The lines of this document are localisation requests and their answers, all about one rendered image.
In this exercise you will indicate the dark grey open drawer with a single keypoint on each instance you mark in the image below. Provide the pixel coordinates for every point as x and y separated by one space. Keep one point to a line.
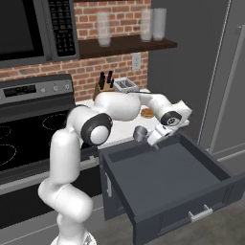
166 178

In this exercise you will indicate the grey measuring cup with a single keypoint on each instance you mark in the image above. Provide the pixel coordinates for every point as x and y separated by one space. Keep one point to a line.
139 133

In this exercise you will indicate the wooden knife block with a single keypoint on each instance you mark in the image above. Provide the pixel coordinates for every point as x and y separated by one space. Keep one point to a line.
103 87

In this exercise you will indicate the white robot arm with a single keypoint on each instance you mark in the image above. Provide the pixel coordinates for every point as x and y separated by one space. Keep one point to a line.
67 166

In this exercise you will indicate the brown bagel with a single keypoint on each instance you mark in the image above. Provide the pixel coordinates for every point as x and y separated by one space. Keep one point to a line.
147 112

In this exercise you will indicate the dark wooden wall shelf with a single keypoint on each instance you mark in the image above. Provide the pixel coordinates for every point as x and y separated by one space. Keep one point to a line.
127 44

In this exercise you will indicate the clear glass jar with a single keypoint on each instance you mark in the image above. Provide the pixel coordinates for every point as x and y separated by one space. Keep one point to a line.
104 28
146 25
159 24

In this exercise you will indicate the black and silver stove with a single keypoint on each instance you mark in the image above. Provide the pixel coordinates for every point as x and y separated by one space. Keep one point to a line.
28 134

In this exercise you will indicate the white wall outlet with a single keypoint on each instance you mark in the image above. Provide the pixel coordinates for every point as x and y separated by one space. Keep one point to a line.
136 61

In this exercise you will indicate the silver toaster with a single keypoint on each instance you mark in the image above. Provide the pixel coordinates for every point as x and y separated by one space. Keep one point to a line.
126 84

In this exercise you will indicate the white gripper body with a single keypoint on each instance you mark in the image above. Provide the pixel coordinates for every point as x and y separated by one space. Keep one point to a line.
155 137

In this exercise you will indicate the dark grey fridge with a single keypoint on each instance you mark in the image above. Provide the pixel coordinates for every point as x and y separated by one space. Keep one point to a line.
191 63

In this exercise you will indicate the black microwave oven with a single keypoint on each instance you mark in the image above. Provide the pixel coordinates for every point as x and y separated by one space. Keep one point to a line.
28 28

